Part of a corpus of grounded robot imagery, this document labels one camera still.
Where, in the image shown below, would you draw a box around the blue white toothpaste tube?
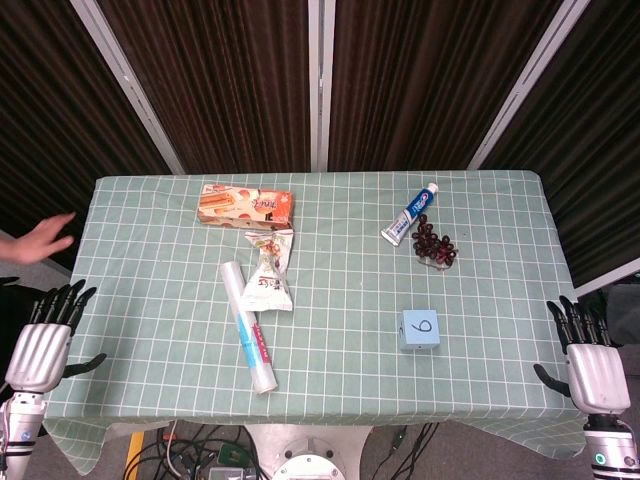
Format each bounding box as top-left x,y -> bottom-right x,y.
380,182 -> 440,248

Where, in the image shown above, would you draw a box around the yellow floor tape strip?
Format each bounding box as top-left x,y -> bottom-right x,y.
125,430 -> 146,474

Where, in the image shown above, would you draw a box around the clear plastic wrap roll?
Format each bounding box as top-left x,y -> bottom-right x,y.
219,260 -> 279,396

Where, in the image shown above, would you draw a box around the orange biscuit box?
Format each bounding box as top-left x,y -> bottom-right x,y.
196,183 -> 296,231

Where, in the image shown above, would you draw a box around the black floor cables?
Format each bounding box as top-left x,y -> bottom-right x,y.
122,422 -> 261,480

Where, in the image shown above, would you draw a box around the light blue numbered cube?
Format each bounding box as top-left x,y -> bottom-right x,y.
398,308 -> 442,354

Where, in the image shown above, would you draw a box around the bare human hand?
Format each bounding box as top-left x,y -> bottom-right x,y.
0,212 -> 77,265

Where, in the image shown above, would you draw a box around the white snack bag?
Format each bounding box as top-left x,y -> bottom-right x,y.
240,229 -> 296,313

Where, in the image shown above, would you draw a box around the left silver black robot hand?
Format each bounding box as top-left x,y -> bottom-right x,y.
3,279 -> 108,394

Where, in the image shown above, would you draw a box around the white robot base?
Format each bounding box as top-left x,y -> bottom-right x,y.
244,424 -> 374,480

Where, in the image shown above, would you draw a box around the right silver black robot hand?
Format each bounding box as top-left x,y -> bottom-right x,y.
532,295 -> 632,416

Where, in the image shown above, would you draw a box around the dark red grape bunch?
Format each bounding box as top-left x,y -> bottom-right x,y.
410,213 -> 458,270

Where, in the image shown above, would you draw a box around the green white checkered tablecloth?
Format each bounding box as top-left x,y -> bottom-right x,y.
41,170 -> 587,476

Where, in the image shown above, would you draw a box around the grey metal partition post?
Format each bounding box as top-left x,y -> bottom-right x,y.
467,0 -> 591,171
307,0 -> 336,173
68,0 -> 185,175

